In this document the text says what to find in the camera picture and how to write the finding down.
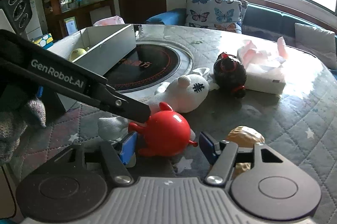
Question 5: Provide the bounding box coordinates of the grey cushion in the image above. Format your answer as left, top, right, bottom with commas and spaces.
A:
295, 23, 336, 69

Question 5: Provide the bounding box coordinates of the quilted star tablecloth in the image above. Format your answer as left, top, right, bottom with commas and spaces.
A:
9, 25, 336, 223

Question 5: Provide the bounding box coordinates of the butterfly print cushion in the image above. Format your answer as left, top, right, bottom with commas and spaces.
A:
185, 0, 248, 33

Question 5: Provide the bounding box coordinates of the blue sofa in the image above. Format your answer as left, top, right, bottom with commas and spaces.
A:
145, 2, 337, 62

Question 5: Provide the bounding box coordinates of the black haired doll head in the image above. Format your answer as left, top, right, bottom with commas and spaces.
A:
213, 52, 247, 99

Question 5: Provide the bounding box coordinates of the black induction cooktop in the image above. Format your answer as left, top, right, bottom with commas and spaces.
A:
104, 44, 181, 93

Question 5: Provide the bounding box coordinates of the white tissue pack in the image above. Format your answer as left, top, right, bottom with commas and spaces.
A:
237, 37, 287, 95

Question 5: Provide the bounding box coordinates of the white refrigerator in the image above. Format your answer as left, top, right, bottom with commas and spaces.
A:
26, 0, 43, 41

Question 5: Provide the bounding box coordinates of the pink plastic bag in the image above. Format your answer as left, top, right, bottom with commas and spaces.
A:
93, 15, 124, 27

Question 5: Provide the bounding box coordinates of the grey cardboard box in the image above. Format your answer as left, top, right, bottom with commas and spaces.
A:
47, 23, 138, 113

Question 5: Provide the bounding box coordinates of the gloved left hand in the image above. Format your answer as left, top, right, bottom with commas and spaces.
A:
0, 98, 46, 166

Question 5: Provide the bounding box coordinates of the blue yellow patterned box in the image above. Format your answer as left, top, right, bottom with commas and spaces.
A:
32, 33, 53, 49

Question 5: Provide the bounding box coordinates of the tan peanut toy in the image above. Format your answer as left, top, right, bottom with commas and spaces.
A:
225, 126, 265, 178

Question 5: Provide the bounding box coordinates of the red pig toy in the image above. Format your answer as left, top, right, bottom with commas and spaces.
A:
128, 102, 198, 157

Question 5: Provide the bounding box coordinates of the white plush rabbit toy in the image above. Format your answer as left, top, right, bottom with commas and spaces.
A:
146, 67, 219, 114

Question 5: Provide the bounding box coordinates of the yellow green toy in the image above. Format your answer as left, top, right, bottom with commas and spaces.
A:
69, 48, 87, 61

